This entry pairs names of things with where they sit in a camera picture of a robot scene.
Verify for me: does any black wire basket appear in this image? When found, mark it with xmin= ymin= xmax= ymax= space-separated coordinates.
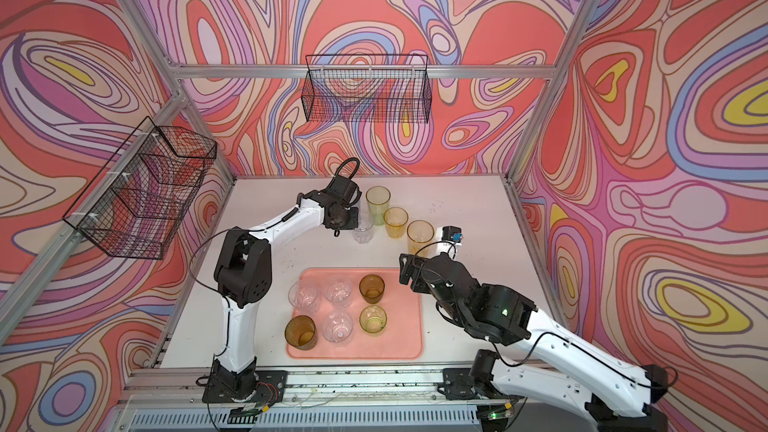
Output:
xmin=62 ymin=118 xmax=218 ymax=260
xmin=301 ymin=53 xmax=432 ymax=124

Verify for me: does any black wire basket back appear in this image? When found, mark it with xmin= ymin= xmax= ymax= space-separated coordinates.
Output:
xmin=301 ymin=53 xmax=432 ymax=124

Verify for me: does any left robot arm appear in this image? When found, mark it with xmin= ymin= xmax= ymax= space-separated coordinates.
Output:
xmin=213 ymin=157 xmax=362 ymax=374

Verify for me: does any black wire basket left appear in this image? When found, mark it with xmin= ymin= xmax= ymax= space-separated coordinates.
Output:
xmin=62 ymin=118 xmax=218 ymax=260

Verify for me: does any short bright green cup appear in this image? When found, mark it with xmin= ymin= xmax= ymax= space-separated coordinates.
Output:
xmin=359 ymin=305 xmax=388 ymax=335

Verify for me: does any tall amber yellow cup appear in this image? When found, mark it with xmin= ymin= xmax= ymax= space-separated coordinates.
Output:
xmin=406 ymin=220 xmax=435 ymax=255

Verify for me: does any tall pale blue cup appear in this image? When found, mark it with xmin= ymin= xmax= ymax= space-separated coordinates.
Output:
xmin=344 ymin=207 xmax=359 ymax=230

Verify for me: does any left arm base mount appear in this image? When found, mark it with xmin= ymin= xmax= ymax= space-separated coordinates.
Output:
xmin=202 ymin=369 xmax=288 ymax=406

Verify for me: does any brown dimpled cup front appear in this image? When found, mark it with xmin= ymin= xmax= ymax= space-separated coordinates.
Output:
xmin=284 ymin=315 xmax=318 ymax=351

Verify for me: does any tall light green cup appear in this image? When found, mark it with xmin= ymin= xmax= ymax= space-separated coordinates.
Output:
xmin=365 ymin=185 xmax=391 ymax=226

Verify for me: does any clear faceted cup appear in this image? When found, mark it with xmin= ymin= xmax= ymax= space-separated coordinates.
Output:
xmin=323 ymin=275 xmax=353 ymax=309
xmin=321 ymin=310 xmax=354 ymax=344

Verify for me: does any pink plastic tray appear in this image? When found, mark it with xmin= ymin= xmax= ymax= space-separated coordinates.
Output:
xmin=286 ymin=268 xmax=423 ymax=362

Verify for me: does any short yellow cup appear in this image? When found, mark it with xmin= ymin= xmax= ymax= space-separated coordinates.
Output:
xmin=384 ymin=207 xmax=409 ymax=239

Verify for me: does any aluminium front rail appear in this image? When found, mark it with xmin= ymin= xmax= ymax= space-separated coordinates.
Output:
xmin=118 ymin=363 xmax=592 ymax=420

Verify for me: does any brown dimpled cup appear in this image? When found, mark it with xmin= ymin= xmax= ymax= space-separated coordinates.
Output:
xmin=284 ymin=315 xmax=318 ymax=351
xmin=359 ymin=274 xmax=386 ymax=304

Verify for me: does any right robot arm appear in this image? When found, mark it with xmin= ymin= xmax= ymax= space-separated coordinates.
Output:
xmin=399 ymin=226 xmax=675 ymax=431

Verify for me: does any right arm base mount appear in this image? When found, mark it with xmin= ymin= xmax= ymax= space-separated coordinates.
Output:
xmin=436 ymin=367 xmax=523 ymax=403

